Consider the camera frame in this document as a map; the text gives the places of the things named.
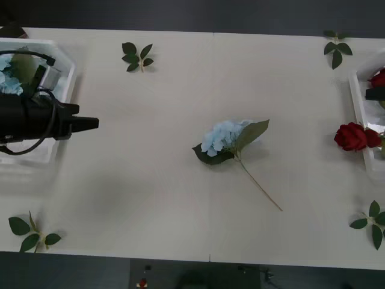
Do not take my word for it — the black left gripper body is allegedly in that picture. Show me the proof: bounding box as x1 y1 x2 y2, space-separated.
25 101 81 141

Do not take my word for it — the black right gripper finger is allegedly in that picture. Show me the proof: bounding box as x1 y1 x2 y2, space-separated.
365 88 385 102

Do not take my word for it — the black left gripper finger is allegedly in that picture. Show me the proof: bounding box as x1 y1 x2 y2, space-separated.
70 116 100 134

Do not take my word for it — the shallow white box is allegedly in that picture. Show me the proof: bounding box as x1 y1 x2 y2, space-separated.
348 45 385 183
0 37 78 178

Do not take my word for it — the loose green leaf twig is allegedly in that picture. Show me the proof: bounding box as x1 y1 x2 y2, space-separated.
122 42 155 73
323 29 354 70
8 210 63 253
348 200 385 250

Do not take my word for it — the dark brown flat object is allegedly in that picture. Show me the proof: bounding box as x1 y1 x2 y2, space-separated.
0 24 30 39

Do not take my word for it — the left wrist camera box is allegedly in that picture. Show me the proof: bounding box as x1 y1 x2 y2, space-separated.
34 64 61 91

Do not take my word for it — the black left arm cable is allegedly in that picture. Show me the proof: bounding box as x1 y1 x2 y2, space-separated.
0 50 58 156

